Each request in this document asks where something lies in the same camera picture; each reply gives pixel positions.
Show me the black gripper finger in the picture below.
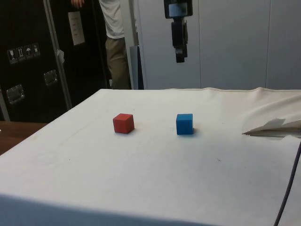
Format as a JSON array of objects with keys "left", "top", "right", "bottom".
[
  {"left": 170, "top": 19, "right": 186, "bottom": 63},
  {"left": 183, "top": 19, "right": 189, "bottom": 58}
]

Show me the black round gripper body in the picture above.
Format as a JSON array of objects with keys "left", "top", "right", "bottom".
[{"left": 163, "top": 0, "right": 194, "bottom": 20}]

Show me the pale locker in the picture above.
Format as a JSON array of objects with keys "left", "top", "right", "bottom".
[{"left": 123, "top": 0, "right": 301, "bottom": 90}]

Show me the person in white shirt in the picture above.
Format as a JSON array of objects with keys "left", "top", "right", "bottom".
[{"left": 71, "top": 0, "right": 132, "bottom": 90}]

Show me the blue wooden cube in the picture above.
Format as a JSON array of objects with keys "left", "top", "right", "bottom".
[{"left": 175, "top": 113, "right": 194, "bottom": 136}]

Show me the red wooden cube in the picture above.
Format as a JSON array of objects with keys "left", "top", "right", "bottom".
[{"left": 112, "top": 113, "right": 135, "bottom": 134}]

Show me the black cabinet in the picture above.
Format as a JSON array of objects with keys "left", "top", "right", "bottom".
[{"left": 0, "top": 0, "right": 113, "bottom": 123}]

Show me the black cable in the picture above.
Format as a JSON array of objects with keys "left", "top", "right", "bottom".
[{"left": 273, "top": 140, "right": 301, "bottom": 226}]

